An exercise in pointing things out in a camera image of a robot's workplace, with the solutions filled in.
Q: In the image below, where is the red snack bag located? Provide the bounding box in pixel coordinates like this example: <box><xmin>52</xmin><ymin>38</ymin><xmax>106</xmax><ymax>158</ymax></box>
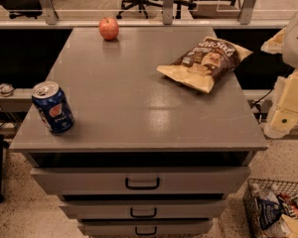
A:
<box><xmin>277</xmin><ymin>193</ymin><xmax>298</xmax><ymax>220</ymax></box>

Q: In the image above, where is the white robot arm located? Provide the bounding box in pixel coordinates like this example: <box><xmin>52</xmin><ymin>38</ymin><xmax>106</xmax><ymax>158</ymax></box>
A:
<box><xmin>261</xmin><ymin>12</ymin><xmax>298</xmax><ymax>139</ymax></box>

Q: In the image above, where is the yellow snack bag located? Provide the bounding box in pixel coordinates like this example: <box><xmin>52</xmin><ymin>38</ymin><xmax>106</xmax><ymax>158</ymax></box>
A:
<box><xmin>281</xmin><ymin>215</ymin><xmax>298</xmax><ymax>238</ymax></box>

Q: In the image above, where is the wire basket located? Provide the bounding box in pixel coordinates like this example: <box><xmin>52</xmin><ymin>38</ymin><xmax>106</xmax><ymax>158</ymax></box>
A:
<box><xmin>243</xmin><ymin>178</ymin><xmax>298</xmax><ymax>238</ymax></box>

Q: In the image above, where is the top grey drawer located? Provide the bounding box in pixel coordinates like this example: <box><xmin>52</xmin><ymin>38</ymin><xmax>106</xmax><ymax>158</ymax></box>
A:
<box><xmin>31</xmin><ymin>167</ymin><xmax>250</xmax><ymax>195</ymax></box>

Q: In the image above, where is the grey drawer cabinet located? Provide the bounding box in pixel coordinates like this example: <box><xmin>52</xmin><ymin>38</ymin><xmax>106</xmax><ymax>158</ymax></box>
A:
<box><xmin>9</xmin><ymin>26</ymin><xmax>268</xmax><ymax>238</ymax></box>

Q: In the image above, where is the bottom grey drawer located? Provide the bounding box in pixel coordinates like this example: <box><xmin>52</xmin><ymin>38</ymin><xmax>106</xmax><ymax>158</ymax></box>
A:
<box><xmin>78</xmin><ymin>219</ymin><xmax>213</xmax><ymax>237</ymax></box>

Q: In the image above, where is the dark blue snack bag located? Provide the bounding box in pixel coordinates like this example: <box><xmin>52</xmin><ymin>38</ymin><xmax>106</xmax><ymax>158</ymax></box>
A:
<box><xmin>257</xmin><ymin>198</ymin><xmax>282</xmax><ymax>230</ymax></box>

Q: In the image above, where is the brown chip bag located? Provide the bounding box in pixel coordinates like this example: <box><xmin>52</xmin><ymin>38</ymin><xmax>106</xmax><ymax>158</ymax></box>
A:
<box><xmin>157</xmin><ymin>37</ymin><xmax>252</xmax><ymax>93</ymax></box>

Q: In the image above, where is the black office chair centre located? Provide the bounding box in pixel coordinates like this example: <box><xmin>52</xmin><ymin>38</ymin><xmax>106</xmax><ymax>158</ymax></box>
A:
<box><xmin>116</xmin><ymin>0</ymin><xmax>163</xmax><ymax>19</ymax></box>

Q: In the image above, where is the grey drawer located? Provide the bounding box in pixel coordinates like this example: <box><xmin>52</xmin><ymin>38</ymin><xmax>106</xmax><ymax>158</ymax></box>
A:
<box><xmin>31</xmin><ymin>167</ymin><xmax>250</xmax><ymax>195</ymax></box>
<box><xmin>78</xmin><ymin>219</ymin><xmax>213</xmax><ymax>237</ymax></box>
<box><xmin>61</xmin><ymin>199</ymin><xmax>226</xmax><ymax>220</ymax></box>

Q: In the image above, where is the red apple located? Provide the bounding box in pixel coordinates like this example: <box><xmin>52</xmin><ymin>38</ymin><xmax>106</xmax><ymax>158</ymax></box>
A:
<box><xmin>98</xmin><ymin>17</ymin><xmax>119</xmax><ymax>41</ymax></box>

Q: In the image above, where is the grey metal railing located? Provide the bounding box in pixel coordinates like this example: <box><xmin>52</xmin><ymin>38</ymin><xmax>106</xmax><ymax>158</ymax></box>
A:
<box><xmin>0</xmin><ymin>0</ymin><xmax>298</xmax><ymax>29</ymax></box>

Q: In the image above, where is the blue pepsi can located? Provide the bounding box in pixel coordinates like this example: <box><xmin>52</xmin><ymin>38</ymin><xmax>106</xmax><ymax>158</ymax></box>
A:
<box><xmin>32</xmin><ymin>80</ymin><xmax>75</xmax><ymax>134</ymax></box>

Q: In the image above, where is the middle grey drawer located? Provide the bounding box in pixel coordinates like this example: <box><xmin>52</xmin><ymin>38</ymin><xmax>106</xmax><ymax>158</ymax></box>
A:
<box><xmin>61</xmin><ymin>199</ymin><xmax>226</xmax><ymax>220</ymax></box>

